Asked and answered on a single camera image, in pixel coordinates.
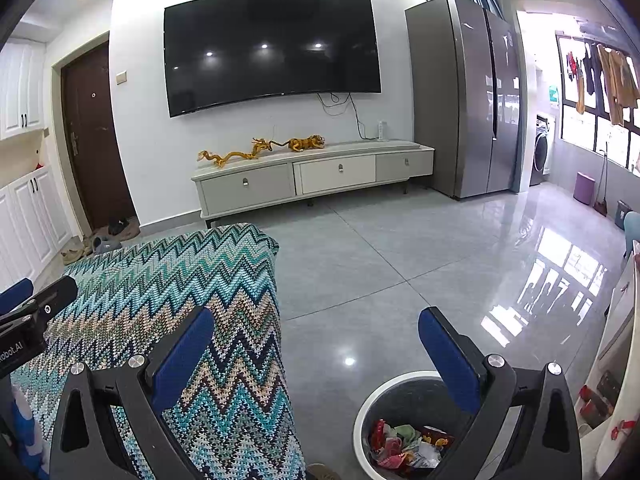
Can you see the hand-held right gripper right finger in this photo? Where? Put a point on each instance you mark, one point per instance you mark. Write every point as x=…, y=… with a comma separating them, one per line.
x=450, y=360

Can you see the hanging red garment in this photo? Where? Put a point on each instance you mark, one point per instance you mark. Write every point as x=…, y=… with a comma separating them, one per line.
x=571, y=65

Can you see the grey slipper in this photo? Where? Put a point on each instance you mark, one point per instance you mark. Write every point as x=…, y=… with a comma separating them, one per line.
x=106, y=245

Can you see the red colourful snack wrapper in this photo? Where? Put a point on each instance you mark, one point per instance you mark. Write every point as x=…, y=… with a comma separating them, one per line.
x=380, y=435

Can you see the gold tiger figurine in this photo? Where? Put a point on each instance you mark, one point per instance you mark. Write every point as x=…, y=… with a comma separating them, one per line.
x=306, y=144

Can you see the grey double-door refrigerator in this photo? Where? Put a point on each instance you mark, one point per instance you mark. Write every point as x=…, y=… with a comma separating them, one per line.
x=465, y=110

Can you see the white base cabinet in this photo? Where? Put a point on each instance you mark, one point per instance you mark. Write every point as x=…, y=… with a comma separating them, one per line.
x=30, y=220

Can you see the hanging dark garment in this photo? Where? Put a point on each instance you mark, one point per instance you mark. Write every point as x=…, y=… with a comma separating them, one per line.
x=591, y=67

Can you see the dark brown entrance door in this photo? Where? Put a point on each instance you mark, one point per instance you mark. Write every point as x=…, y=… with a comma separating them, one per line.
x=95, y=150

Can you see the white power strip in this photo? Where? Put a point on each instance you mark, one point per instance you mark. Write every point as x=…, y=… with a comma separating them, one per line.
x=383, y=131

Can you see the broom with dustpan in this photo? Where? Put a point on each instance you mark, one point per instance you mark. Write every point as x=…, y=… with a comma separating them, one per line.
x=601, y=195

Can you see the tan slipper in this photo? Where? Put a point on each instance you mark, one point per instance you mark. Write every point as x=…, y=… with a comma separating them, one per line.
x=322, y=472

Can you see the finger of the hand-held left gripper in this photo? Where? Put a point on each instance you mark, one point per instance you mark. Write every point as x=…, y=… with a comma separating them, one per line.
x=57, y=297
x=15, y=295

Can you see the white printed plastic bag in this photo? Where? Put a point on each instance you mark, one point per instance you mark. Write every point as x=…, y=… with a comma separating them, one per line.
x=427, y=455

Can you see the hanging tan shirt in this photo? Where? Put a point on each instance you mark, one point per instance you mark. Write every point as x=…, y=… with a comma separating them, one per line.
x=620, y=85

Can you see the silver washing machine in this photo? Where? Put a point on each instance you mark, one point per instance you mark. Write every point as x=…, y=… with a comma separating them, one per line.
x=542, y=152

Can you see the white round trash bin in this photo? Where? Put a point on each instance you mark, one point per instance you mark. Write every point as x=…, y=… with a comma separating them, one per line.
x=400, y=400

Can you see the green paper napkin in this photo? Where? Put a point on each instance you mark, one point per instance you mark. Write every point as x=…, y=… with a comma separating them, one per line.
x=407, y=435

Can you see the grey white television stand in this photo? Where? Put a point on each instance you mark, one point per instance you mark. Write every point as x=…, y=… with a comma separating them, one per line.
x=250, y=187

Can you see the gold dragon figurine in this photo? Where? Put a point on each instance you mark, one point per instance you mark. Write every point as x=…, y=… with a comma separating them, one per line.
x=230, y=155

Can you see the light blue chair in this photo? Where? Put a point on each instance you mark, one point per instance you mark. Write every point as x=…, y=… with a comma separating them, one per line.
x=632, y=235

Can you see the black shoes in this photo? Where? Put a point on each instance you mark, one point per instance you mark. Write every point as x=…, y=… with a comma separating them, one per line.
x=118, y=226

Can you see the pink paper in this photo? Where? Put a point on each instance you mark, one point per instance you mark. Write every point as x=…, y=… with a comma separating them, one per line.
x=395, y=459

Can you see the wall-mounted black television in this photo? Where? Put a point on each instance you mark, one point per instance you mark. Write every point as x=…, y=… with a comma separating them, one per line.
x=270, y=50

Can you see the dark brown snack bag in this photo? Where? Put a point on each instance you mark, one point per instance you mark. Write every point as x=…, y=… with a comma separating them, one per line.
x=437, y=437

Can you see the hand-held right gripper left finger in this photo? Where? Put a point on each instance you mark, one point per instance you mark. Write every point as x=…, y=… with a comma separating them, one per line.
x=182, y=355

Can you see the white wall cabinet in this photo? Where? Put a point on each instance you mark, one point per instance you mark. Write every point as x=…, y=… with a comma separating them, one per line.
x=20, y=95

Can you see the zigzag knitted blanket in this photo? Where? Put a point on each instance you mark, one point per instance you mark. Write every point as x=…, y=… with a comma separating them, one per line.
x=200, y=270

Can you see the brown shoe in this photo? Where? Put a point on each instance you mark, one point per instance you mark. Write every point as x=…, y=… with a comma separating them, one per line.
x=71, y=256

